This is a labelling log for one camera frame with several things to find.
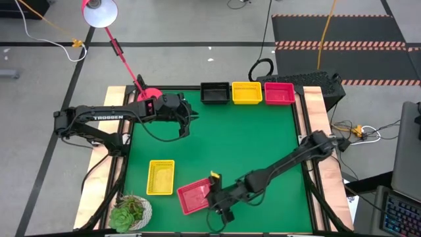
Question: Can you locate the white power cable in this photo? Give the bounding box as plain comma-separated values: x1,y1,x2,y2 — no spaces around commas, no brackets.
350,125,382,146

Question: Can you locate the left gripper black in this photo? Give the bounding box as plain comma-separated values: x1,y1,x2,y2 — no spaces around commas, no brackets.
163,93,200,123

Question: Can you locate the black cabinet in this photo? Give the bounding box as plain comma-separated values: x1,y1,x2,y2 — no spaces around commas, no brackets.
0,0,50,20

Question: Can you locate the green succulent in white pot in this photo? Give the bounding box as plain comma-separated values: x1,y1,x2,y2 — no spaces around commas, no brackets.
108,194,154,234

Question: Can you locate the grey floor object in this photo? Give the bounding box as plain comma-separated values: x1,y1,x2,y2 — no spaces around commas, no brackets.
0,68,20,80

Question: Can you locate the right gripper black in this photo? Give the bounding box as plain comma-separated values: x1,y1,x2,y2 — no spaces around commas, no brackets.
205,174,247,212

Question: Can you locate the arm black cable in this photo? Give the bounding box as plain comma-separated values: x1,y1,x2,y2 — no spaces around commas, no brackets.
206,197,233,233
133,110,191,143

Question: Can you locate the black floor cable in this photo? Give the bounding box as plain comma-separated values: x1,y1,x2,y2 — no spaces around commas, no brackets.
226,0,251,10
330,120,402,139

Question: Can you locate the black plastic slotted basket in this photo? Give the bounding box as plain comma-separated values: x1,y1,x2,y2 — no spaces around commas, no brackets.
200,82,231,105

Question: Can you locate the wooden table side board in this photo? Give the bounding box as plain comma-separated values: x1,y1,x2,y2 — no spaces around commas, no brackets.
72,86,132,230
302,86,355,231

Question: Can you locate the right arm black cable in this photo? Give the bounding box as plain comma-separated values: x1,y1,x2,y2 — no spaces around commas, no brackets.
206,197,233,233

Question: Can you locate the red plastic slotted basket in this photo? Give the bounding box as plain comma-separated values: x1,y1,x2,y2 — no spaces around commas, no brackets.
264,82,297,106
176,177,214,216

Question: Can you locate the yellow plastic slotted basket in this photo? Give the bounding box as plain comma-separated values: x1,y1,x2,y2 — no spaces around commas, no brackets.
145,159,176,196
231,81,264,105

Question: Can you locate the black hazard-striped floor mat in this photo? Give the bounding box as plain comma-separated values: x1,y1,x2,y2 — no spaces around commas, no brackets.
271,14,421,87

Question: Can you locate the black hanging cable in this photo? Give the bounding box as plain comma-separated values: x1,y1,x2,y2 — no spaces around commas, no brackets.
247,0,275,82

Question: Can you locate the black perforated computer case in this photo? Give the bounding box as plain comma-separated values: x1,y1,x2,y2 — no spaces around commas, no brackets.
255,70,347,112

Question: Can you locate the orange floor cable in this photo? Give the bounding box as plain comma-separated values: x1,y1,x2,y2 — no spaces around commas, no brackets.
18,0,84,49

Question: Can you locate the grey laptop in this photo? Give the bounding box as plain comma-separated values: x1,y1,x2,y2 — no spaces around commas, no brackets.
390,101,421,202

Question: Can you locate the yellow hanging cable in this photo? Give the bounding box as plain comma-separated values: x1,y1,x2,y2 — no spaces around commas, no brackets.
316,0,338,70

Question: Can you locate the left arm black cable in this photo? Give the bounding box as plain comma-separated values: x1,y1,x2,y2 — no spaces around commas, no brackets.
133,110,191,143

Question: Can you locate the red desk lamp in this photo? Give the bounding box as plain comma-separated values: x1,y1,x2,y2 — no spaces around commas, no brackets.
81,0,164,103

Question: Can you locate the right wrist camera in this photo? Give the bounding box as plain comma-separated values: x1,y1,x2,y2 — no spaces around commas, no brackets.
222,209,236,225

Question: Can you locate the backlit keyboard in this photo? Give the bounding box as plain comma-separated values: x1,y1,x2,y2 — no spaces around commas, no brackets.
380,186,421,237

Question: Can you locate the white floor cable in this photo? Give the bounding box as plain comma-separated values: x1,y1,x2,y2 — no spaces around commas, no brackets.
12,0,88,63

